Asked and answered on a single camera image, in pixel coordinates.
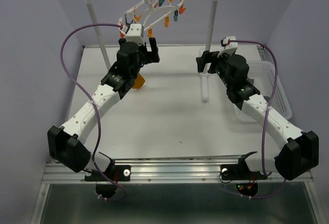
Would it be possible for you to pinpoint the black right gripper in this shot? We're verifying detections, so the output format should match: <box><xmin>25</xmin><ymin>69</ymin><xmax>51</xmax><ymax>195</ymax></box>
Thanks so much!
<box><xmin>196</xmin><ymin>49</ymin><xmax>234</xmax><ymax>88</ymax></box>

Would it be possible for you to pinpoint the orange brown sock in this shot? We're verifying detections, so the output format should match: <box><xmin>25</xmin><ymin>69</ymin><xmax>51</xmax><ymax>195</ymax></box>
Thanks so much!
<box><xmin>132</xmin><ymin>73</ymin><xmax>145</xmax><ymax>89</ymax></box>

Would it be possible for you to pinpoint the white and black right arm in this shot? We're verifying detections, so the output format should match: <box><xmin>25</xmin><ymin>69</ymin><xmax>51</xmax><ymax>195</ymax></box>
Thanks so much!
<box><xmin>196</xmin><ymin>50</ymin><xmax>319</xmax><ymax>181</ymax></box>

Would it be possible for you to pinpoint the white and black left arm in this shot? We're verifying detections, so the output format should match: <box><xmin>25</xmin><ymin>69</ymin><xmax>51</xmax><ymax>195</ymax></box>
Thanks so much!
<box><xmin>47</xmin><ymin>38</ymin><xmax>159</xmax><ymax>180</ymax></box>

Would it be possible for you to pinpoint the white clip hanger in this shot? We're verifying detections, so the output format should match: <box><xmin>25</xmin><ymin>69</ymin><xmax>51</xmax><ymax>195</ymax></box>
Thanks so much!
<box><xmin>118</xmin><ymin>0</ymin><xmax>186</xmax><ymax>30</ymax></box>

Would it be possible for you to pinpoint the orange clothes peg right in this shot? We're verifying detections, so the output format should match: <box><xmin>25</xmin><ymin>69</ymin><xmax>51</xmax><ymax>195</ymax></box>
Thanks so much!
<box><xmin>148</xmin><ymin>29</ymin><xmax>153</xmax><ymax>38</ymax></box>

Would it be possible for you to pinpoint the yellow clothes peg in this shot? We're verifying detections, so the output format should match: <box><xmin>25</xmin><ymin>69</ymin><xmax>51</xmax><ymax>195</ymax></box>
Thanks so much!
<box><xmin>164</xmin><ymin>16</ymin><xmax>170</xmax><ymax>28</ymax></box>

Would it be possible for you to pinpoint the teal clothes peg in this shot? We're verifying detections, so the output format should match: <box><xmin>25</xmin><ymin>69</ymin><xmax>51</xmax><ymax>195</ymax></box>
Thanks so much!
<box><xmin>173</xmin><ymin>10</ymin><xmax>179</xmax><ymax>22</ymax></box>
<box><xmin>124</xmin><ymin>13</ymin><xmax>131</xmax><ymax>27</ymax></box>

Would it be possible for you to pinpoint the teal clothes peg right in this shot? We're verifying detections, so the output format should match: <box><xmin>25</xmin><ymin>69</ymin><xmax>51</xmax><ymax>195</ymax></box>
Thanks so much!
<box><xmin>173</xmin><ymin>10</ymin><xmax>179</xmax><ymax>22</ymax></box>

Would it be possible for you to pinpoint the white plastic basket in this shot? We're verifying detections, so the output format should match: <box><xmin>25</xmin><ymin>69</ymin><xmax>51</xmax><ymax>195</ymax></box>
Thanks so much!
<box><xmin>232</xmin><ymin>61</ymin><xmax>293</xmax><ymax>123</ymax></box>

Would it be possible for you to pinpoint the grey sock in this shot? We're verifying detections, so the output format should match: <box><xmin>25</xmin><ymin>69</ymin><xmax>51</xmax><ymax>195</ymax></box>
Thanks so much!
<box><xmin>247</xmin><ymin>78</ymin><xmax>270</xmax><ymax>102</ymax></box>

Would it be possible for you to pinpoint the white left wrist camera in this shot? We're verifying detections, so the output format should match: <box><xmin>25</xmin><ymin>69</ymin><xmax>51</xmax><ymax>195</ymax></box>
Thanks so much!
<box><xmin>120</xmin><ymin>23</ymin><xmax>144</xmax><ymax>46</ymax></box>

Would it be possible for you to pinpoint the aluminium mounting rail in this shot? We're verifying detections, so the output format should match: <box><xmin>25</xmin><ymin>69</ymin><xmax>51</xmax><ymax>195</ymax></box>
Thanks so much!
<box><xmin>31</xmin><ymin>157</ymin><xmax>327</xmax><ymax>223</ymax></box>

